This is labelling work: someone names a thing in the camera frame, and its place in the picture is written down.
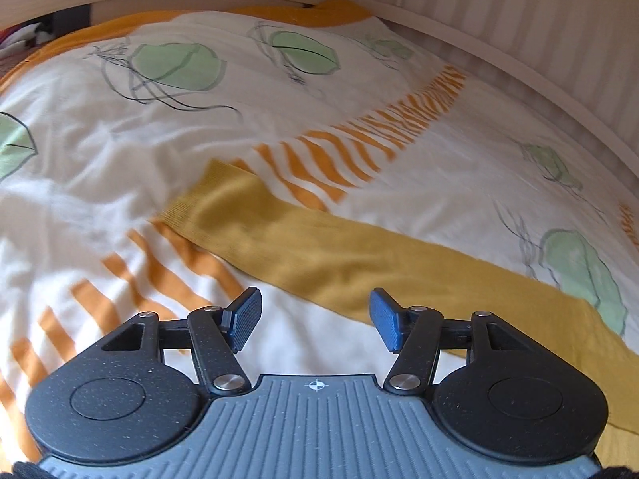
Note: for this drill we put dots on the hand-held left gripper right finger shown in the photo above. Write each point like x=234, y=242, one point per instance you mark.
x=385, y=315

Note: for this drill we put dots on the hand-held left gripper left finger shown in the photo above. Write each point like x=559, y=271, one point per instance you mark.
x=245, y=315

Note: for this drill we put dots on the yellow knit sweater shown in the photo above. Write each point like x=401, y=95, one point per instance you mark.
x=324, y=254

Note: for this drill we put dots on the white leaf-print duvet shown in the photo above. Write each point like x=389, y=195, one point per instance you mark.
x=150, y=159

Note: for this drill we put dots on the white wooden bed frame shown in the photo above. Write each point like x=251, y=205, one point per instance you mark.
x=524, y=25

